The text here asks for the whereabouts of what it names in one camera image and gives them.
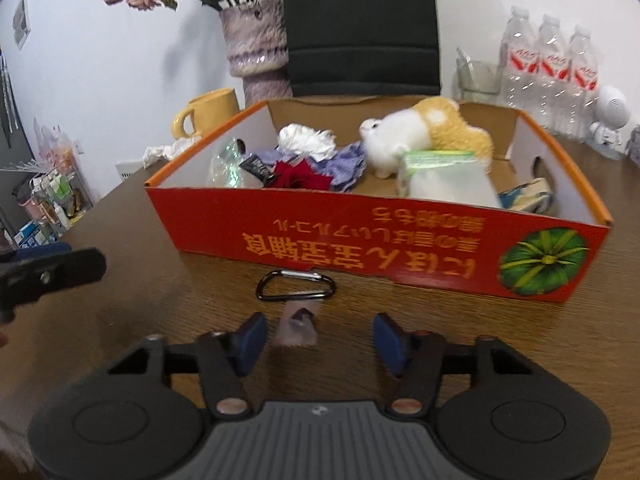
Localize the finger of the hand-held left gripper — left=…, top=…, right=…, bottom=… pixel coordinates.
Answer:
left=0, top=241, right=73, bottom=267
left=0, top=246, right=107, bottom=325

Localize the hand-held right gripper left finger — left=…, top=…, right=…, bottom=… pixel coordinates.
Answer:
left=102, top=311, right=268, bottom=418

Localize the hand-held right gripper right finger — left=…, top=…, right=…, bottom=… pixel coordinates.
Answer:
left=372, top=312, right=536, bottom=418

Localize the small clear pinkish bag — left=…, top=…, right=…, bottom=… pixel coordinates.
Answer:
left=276, top=300, right=321, bottom=348

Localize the black carabiner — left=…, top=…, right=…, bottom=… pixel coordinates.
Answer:
left=256, top=270, right=338, bottom=303

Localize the orange printed cardboard box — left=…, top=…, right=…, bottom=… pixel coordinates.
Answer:
left=145, top=94, right=614, bottom=304

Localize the green tissue packet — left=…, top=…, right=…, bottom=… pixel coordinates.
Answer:
left=396, top=149, right=502, bottom=209

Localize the red cloth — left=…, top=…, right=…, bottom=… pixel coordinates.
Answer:
left=272, top=159, right=333, bottom=191

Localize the clear iridescent plastic bag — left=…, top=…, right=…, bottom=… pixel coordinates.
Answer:
left=206, top=137, right=263, bottom=190

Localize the black wrapper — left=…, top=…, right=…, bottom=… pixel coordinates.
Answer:
left=239, top=154, right=281, bottom=186

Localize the purple drawstring pouch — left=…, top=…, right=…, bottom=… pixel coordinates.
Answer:
left=270, top=141, right=368, bottom=193

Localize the white and yellow plush toy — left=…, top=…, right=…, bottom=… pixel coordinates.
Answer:
left=359, top=97, right=496, bottom=179

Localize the white tissue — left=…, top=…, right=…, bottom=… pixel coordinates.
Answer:
left=276, top=124, right=337, bottom=163
left=142, top=139, right=196, bottom=168

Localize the white small box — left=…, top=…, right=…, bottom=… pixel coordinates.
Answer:
left=115, top=160, right=151, bottom=181

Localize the blue and cream wrapper packet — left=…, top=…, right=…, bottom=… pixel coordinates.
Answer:
left=500, top=177, right=556, bottom=216

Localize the yellow mug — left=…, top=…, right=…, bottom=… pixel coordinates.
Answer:
left=172, top=88, right=241, bottom=140

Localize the grey drinking glass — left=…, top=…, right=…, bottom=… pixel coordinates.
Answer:
left=455, top=57, right=502, bottom=107

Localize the purple mottled ceramic vase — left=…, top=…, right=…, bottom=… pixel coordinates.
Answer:
left=219, top=0, right=293, bottom=108

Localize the clear water bottle red label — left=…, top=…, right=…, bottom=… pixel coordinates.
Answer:
left=532, top=14, right=573, bottom=131
left=562, top=24, right=601, bottom=141
left=500, top=6, right=543, bottom=113

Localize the black paper bag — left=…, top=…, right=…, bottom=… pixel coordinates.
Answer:
left=280, top=0, right=443, bottom=98

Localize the white robot figure speaker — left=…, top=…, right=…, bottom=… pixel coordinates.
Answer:
left=587, top=85, right=632, bottom=160

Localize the wire rack of small goods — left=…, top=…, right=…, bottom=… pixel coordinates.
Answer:
left=12, top=117, right=96, bottom=251

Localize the grey wall fixture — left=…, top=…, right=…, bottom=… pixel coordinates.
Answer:
left=11, top=0, right=32, bottom=51

